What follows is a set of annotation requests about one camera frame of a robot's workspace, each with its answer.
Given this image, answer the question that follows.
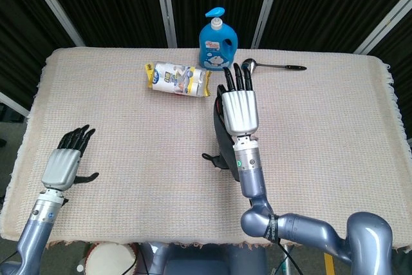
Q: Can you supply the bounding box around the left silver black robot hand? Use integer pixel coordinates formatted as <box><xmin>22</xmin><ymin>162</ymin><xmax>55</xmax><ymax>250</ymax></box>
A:
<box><xmin>41</xmin><ymin>124</ymin><xmax>100</xmax><ymax>191</ymax></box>

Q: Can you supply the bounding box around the blue detergent pump bottle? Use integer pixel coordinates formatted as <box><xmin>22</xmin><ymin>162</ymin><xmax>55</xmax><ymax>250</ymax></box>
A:
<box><xmin>198</xmin><ymin>7</ymin><xmax>239</xmax><ymax>71</ymax></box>

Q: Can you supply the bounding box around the white metal frame post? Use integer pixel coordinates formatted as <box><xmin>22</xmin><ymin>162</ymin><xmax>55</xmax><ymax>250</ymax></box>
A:
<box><xmin>250</xmin><ymin>0</ymin><xmax>285</xmax><ymax>50</ymax></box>
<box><xmin>21</xmin><ymin>0</ymin><xmax>85</xmax><ymax>47</ymax></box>
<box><xmin>353</xmin><ymin>0</ymin><xmax>412</xmax><ymax>55</ymax></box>
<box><xmin>0</xmin><ymin>91</ymin><xmax>30</xmax><ymax>118</ymax></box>
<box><xmin>153</xmin><ymin>0</ymin><xmax>178</xmax><ymax>48</ymax></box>

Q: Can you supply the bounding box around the red and black cloth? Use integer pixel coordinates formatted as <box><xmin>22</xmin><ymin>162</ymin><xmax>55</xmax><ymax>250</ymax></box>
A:
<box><xmin>201</xmin><ymin>84</ymin><xmax>241</xmax><ymax>182</ymax></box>

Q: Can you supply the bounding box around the beige woven tablecloth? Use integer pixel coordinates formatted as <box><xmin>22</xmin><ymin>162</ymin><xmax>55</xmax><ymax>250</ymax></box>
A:
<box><xmin>0</xmin><ymin>46</ymin><xmax>412</xmax><ymax>251</ymax></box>

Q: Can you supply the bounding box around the steel ladle black handle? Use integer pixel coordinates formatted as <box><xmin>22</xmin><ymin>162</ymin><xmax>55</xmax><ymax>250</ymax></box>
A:
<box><xmin>241</xmin><ymin>58</ymin><xmax>308</xmax><ymax>75</ymax></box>

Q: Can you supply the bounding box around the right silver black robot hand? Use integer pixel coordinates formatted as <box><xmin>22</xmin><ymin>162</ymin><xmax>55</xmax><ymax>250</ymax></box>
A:
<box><xmin>217</xmin><ymin>62</ymin><xmax>260</xmax><ymax>137</ymax></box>

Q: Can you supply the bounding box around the grey metal table leg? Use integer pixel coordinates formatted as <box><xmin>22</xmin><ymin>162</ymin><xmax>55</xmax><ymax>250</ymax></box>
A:
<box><xmin>282</xmin><ymin>245</ymin><xmax>292</xmax><ymax>275</ymax></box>

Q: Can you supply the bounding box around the blue grey robot torso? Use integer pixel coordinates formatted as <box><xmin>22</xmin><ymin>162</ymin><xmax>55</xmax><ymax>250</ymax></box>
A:
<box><xmin>138</xmin><ymin>242</ymin><xmax>268</xmax><ymax>275</ymax></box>

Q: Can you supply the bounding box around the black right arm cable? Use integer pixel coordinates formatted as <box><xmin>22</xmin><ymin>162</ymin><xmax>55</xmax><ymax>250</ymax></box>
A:
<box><xmin>262</xmin><ymin>212</ymin><xmax>306</xmax><ymax>275</ymax></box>

